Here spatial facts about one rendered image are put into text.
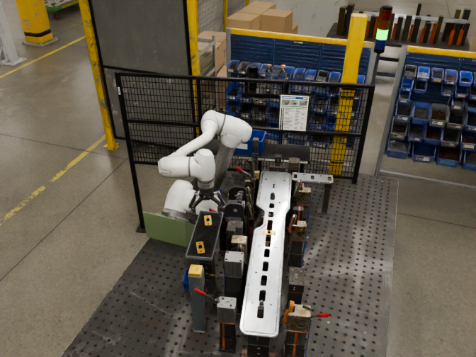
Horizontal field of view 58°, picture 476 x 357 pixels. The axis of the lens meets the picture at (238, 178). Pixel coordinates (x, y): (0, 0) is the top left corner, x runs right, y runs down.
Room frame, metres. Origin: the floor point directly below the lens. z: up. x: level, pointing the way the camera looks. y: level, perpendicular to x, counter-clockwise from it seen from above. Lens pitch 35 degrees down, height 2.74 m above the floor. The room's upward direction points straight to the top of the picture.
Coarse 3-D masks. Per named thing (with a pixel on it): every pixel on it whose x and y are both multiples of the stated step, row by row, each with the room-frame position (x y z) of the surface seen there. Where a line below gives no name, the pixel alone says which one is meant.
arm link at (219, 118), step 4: (208, 112) 2.43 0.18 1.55; (212, 112) 2.43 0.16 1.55; (216, 112) 2.47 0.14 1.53; (204, 116) 2.38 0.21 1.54; (208, 116) 2.36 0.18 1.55; (212, 116) 2.37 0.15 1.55; (216, 116) 2.38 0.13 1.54; (220, 116) 2.39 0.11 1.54; (224, 116) 2.40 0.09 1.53; (216, 120) 2.35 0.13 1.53; (220, 120) 2.36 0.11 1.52; (224, 120) 2.37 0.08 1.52; (200, 124) 2.36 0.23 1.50; (220, 124) 2.35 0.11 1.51; (220, 128) 2.35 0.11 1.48; (216, 132) 2.35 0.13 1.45; (220, 132) 2.35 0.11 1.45
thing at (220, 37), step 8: (208, 32) 5.86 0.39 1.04; (216, 32) 5.86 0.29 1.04; (216, 40) 5.49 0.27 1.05; (224, 40) 5.53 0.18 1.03; (200, 48) 5.19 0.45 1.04; (216, 48) 5.20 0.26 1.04; (224, 48) 5.51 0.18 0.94; (216, 56) 5.19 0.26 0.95; (224, 56) 5.51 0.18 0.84; (216, 64) 5.18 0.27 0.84; (224, 64) 5.50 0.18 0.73; (224, 72) 5.19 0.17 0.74; (224, 88) 5.04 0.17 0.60; (224, 96) 5.04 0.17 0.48; (224, 104) 5.04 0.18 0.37; (224, 112) 5.04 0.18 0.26
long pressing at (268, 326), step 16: (272, 176) 2.52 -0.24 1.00; (288, 176) 2.52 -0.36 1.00; (288, 192) 2.33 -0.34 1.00; (272, 208) 2.16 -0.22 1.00; (288, 208) 2.16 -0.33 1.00; (256, 240) 1.86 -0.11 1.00; (272, 240) 1.86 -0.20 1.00; (256, 256) 1.73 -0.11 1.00; (272, 256) 1.73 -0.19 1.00; (272, 272) 1.61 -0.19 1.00; (256, 288) 1.50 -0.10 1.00; (272, 288) 1.50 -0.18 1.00; (256, 304) 1.40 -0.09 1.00; (272, 304) 1.40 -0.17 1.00; (240, 320) 1.30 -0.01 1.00; (256, 320) 1.31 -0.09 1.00; (272, 320) 1.31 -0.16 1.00; (272, 336) 1.22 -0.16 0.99
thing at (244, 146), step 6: (252, 132) 2.92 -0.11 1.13; (258, 132) 2.91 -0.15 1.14; (264, 132) 2.90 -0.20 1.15; (252, 138) 2.92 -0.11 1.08; (264, 138) 2.86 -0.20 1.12; (240, 144) 2.78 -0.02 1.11; (246, 144) 2.77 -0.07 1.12; (252, 144) 2.76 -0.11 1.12; (264, 144) 2.87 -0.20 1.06; (234, 150) 2.79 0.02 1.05; (240, 150) 2.78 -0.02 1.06; (246, 150) 2.77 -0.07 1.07; (252, 150) 2.76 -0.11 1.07
